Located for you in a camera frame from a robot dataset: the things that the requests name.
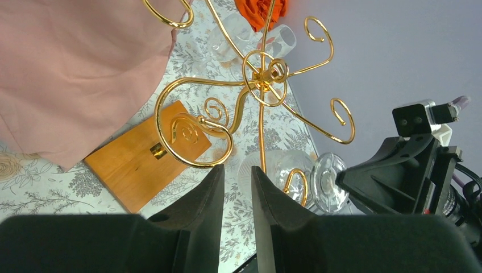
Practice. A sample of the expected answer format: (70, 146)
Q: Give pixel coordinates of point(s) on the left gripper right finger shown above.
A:
(290, 238)

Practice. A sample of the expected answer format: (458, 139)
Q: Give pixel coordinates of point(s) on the orange cloth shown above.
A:
(256, 12)

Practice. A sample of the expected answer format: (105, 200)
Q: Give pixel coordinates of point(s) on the gold wire glass rack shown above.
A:
(263, 77)

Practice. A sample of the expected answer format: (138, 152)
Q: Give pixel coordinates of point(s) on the orange wooden rack base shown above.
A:
(133, 168)

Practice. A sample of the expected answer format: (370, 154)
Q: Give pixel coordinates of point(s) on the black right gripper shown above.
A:
(408, 177)

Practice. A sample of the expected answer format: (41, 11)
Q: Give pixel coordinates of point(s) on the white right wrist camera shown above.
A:
(427, 117)

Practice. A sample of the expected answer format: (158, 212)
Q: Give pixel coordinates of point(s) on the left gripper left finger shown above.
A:
(183, 237)

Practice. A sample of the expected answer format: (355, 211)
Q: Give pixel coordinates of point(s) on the pink shorts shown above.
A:
(74, 72)

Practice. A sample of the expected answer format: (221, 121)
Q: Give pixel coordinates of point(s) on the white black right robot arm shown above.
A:
(468, 184)

